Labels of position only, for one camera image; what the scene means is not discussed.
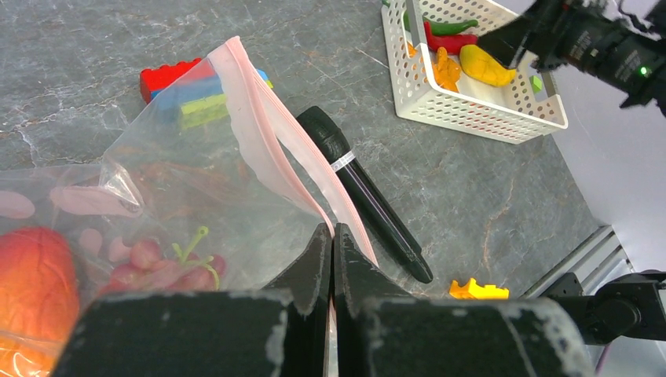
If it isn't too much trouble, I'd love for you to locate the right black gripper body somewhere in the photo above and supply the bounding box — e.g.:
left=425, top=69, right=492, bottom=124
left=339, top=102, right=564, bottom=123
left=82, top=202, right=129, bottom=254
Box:
left=525, top=1, right=665, bottom=94

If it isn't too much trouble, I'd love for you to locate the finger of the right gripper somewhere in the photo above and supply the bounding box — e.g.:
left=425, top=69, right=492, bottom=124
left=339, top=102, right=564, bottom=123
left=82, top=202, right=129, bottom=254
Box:
left=478, top=16, right=533, bottom=69

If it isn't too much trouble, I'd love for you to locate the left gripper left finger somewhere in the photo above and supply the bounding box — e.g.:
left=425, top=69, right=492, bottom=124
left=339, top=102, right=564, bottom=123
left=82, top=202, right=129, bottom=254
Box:
left=53, top=224, right=332, bottom=376

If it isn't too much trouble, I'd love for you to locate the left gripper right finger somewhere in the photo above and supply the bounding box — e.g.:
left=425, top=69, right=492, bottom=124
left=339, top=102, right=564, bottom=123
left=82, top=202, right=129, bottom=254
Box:
left=332, top=223, right=594, bottom=376

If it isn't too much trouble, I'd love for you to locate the yellow corn toy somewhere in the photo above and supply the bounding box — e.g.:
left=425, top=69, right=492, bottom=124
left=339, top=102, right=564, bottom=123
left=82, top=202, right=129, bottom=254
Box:
left=459, top=45, right=517, bottom=87

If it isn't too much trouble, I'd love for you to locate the red chili pepper toy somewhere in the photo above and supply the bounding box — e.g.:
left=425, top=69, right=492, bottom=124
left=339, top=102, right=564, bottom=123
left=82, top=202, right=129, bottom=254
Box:
left=424, top=21, right=478, bottom=55

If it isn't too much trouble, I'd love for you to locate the green chili pepper toy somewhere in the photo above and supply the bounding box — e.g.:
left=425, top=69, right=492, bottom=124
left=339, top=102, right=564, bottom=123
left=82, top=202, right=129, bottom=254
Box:
left=381, top=0, right=478, bottom=36

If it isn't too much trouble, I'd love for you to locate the orange yellow fruit toy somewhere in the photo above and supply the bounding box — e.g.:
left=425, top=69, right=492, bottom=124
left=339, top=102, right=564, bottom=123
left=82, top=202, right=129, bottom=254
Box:
left=431, top=47, right=461, bottom=93

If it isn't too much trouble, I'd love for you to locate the red grape bunch toy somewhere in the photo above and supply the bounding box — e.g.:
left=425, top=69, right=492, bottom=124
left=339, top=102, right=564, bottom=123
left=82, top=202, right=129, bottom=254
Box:
left=101, top=226, right=226, bottom=294

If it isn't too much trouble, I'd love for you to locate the clear polka dot zip bag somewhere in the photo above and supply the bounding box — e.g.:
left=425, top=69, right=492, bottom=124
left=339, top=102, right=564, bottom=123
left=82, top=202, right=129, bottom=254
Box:
left=1, top=37, right=375, bottom=376

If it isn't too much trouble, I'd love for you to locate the orange red mango toy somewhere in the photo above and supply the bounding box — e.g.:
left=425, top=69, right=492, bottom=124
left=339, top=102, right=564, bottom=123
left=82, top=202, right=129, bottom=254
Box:
left=1, top=227, right=80, bottom=376

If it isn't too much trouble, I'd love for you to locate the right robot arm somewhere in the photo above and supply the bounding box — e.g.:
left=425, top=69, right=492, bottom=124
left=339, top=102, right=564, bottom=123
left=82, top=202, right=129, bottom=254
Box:
left=478, top=1, right=665, bottom=346

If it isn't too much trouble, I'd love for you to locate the green cube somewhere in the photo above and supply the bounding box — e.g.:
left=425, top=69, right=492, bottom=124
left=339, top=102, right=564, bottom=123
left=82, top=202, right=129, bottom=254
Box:
left=529, top=75, right=543, bottom=94

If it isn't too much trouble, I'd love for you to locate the white perforated basket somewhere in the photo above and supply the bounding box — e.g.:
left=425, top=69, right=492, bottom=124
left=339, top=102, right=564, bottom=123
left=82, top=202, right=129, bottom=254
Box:
left=381, top=1, right=568, bottom=144

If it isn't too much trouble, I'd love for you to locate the orange cheese wedge toy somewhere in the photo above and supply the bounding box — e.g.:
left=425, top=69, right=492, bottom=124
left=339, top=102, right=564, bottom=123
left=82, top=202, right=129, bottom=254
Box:
left=449, top=278, right=510, bottom=300

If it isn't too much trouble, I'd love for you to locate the black microphone on table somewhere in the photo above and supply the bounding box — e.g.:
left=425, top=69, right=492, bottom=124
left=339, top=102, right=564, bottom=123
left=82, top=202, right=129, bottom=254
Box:
left=296, top=106, right=434, bottom=284

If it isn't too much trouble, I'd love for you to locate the multicolour brick stack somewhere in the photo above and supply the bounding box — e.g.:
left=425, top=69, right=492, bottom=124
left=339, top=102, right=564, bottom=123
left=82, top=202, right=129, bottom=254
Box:
left=139, top=57, right=274, bottom=131

